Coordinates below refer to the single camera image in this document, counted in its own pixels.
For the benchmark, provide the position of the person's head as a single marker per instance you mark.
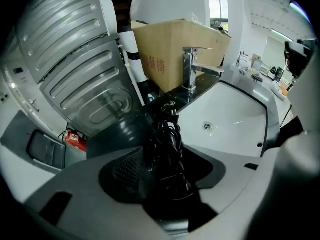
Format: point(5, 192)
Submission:
point(297, 64)

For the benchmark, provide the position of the black coffee machine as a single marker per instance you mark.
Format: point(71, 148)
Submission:
point(280, 74)

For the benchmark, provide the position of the white sink basin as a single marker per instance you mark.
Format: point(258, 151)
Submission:
point(232, 109)

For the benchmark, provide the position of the red fire extinguisher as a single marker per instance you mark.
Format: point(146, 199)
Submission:
point(75, 140)

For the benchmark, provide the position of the white door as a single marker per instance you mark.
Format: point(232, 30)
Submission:
point(17, 91)

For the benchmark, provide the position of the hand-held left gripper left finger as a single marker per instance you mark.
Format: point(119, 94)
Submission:
point(95, 209)

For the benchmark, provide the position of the person's left forearm white sleeve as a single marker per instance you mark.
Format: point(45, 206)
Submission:
point(290, 189)

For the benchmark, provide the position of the grey waste bin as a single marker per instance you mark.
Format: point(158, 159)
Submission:
point(37, 144)

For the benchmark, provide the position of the blue wall sign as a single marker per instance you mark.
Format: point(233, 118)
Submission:
point(18, 71)

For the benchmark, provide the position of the chrome basin faucet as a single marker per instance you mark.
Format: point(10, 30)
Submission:
point(190, 69)

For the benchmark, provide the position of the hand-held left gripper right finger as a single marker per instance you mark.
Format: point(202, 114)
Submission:
point(230, 179)

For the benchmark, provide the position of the chrome basin drain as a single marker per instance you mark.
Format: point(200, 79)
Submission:
point(207, 126)

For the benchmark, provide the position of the brown cardboard box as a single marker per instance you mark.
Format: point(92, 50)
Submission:
point(170, 49)

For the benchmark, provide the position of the chrome kitchen faucet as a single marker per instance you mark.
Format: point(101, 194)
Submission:
point(241, 57)

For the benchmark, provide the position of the black head-worn camera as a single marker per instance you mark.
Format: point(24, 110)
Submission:
point(297, 49)

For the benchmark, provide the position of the tube ceiling light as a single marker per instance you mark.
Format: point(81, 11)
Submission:
point(282, 34)

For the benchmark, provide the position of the window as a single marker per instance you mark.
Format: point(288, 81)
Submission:
point(218, 11)

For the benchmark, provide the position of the brown wooden staircase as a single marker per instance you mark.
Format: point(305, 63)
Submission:
point(122, 6)

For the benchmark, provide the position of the grey metal washing machine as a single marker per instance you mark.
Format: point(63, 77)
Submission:
point(95, 84)
point(62, 24)

